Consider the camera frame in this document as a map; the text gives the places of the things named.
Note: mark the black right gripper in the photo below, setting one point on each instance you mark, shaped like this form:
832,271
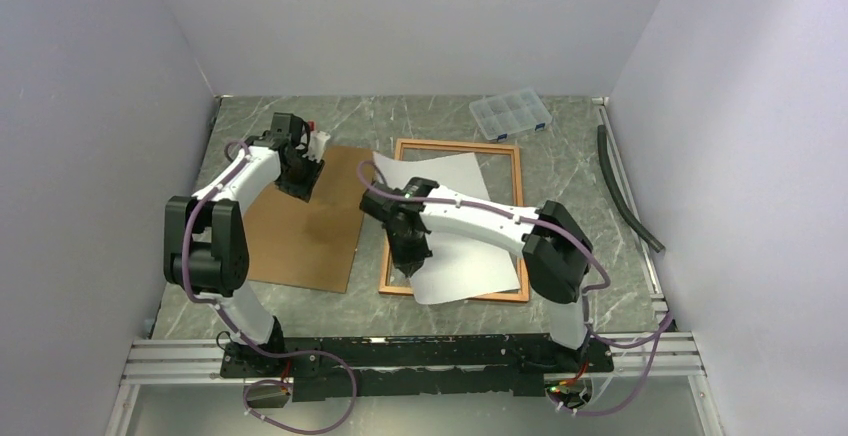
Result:
407,262

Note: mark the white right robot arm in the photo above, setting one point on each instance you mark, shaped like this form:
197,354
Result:
556,254

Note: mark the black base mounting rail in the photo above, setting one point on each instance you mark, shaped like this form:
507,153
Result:
330,367

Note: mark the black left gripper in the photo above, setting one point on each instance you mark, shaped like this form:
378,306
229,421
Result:
304,190

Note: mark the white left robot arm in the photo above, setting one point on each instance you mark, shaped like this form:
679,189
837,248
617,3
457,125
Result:
205,244

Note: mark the orange wooden picture frame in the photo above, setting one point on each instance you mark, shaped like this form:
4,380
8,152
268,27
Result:
501,225

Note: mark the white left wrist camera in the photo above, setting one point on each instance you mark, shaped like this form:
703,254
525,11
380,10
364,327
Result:
317,142

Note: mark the brown frame backing board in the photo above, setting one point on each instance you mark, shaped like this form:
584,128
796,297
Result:
309,244

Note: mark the sunset photo print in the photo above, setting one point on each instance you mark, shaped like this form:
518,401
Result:
460,268

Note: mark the clear plastic organizer box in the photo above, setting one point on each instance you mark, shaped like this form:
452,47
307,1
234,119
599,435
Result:
508,115

